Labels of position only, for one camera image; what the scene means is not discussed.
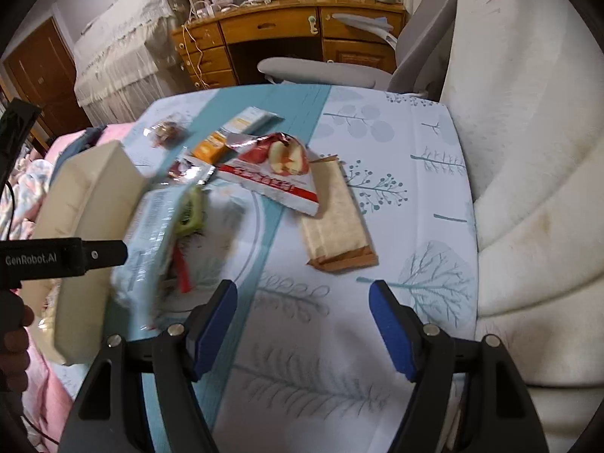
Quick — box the floral fleece blanket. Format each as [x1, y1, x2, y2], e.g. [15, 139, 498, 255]
[0, 156, 60, 241]

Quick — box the white plastic tray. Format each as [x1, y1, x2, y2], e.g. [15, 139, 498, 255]
[33, 140, 152, 365]

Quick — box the silver and red snack packet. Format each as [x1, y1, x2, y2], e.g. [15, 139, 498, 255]
[166, 158, 219, 186]

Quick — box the white and yellow oat bar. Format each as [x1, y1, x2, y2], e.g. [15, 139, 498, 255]
[218, 106, 284, 135]

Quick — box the person's left hand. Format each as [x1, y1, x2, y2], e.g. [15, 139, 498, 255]
[0, 293, 36, 392]

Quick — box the clear packet of brown snack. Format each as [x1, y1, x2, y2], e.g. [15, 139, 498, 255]
[144, 120, 182, 148]

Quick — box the orange snack packet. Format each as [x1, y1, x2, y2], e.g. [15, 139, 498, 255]
[191, 131, 237, 163]

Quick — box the white cable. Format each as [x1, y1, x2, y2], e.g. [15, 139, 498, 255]
[182, 0, 222, 90]

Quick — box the blue denim cloth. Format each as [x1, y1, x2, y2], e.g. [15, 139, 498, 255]
[61, 125, 107, 161]

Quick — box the tan cracker packet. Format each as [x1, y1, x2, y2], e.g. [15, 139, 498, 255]
[299, 153, 379, 274]

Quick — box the wooden desk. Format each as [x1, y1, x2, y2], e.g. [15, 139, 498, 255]
[171, 0, 407, 90]

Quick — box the lace-covered cabinet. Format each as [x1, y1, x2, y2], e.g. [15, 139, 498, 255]
[73, 0, 190, 126]

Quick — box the green snack packet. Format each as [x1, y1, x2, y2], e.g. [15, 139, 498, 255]
[176, 185, 209, 237]

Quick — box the white floral curtain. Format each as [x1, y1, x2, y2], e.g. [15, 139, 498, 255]
[406, 0, 604, 453]

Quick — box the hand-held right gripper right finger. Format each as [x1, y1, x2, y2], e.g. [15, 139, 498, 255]
[369, 280, 550, 453]

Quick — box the brown wooden door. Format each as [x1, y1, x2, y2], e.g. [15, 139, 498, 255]
[2, 16, 92, 140]

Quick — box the red apple chip bag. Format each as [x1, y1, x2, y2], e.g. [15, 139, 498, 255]
[217, 131, 320, 217]

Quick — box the grey office chair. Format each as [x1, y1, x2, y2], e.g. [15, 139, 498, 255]
[257, 0, 461, 100]

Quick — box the pink blanket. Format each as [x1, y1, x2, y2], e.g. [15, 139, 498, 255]
[0, 125, 109, 453]

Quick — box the light blue snack bag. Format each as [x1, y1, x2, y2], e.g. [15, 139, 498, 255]
[111, 184, 208, 331]

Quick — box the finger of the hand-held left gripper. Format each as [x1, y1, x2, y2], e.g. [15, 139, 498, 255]
[81, 240, 129, 272]

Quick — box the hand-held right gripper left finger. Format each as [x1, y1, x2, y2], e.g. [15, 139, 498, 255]
[59, 279, 239, 453]

